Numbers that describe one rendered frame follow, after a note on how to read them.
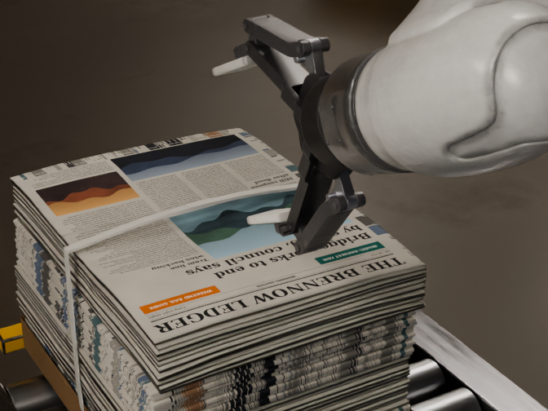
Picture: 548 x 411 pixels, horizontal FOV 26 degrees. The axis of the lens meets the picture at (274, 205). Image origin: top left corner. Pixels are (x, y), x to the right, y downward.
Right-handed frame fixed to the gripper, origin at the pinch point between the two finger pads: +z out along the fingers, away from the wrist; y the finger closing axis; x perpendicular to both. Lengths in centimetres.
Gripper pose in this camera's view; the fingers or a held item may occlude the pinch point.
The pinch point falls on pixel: (249, 142)
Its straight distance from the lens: 106.1
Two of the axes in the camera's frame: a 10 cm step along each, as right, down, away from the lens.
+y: 2.3, 9.7, 0.6
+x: 8.7, -2.3, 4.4
